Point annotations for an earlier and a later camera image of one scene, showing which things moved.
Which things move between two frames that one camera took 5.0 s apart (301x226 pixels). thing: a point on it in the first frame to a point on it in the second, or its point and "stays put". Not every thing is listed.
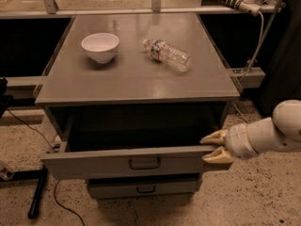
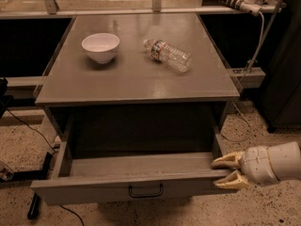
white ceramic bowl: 101,46 stays put
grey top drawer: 121,142 to 147,178
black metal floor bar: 35,175 stays put
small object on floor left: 6,173 stays put
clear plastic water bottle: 169,55 stays put
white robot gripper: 237,140 to 255,164
